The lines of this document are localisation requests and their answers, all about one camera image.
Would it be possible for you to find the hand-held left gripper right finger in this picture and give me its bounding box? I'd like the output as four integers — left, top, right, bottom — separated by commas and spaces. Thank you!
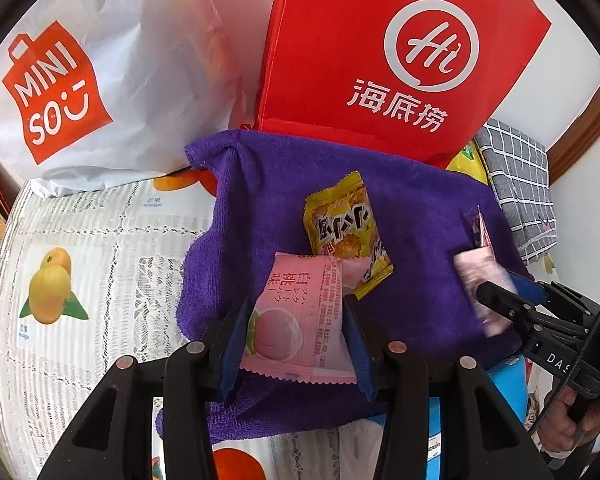
342, 295, 553, 480

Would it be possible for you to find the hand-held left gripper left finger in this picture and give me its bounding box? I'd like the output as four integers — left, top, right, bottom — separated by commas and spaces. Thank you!
37, 300, 251, 480

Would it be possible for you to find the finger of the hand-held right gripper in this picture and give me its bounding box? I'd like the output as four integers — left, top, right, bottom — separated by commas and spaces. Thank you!
502, 270, 551, 306
472, 281, 536, 333

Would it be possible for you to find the small pink snack packet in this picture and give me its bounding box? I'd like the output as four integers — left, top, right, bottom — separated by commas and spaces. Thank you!
455, 250, 518, 337

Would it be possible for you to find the pale pink peach packet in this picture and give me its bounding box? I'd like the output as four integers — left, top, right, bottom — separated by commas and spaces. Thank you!
240, 252, 366, 386

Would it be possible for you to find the purple towel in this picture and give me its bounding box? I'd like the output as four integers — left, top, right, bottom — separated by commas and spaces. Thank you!
175, 129, 531, 443

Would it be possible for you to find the yellow snack packet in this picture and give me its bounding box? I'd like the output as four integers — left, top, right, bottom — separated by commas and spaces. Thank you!
302, 171, 395, 301

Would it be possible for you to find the person's right hand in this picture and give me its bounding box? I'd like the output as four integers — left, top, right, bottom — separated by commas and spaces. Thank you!
537, 385, 600, 468

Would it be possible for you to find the blue tissue pack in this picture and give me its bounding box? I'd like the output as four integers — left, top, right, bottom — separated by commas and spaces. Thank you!
365, 355, 528, 480

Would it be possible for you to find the grey plaid folded cloth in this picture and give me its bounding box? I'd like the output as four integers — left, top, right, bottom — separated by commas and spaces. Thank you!
475, 120, 558, 266

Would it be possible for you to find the fruit print bed sheet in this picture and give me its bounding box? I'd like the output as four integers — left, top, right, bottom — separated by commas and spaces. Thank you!
0, 170, 546, 480

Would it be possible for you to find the yellow green snack bag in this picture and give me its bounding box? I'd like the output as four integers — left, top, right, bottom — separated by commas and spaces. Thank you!
445, 140, 488, 186

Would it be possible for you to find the red paper bag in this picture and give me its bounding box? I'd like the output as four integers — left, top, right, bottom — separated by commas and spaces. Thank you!
240, 0, 553, 171

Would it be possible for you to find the white plastic shopping bag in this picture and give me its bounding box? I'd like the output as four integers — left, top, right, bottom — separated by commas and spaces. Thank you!
0, 0, 261, 196

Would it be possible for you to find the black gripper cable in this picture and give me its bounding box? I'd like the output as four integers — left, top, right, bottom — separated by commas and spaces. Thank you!
527, 280, 600, 433

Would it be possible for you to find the brown wooden door frame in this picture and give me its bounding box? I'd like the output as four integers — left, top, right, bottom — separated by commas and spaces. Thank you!
547, 70, 600, 186

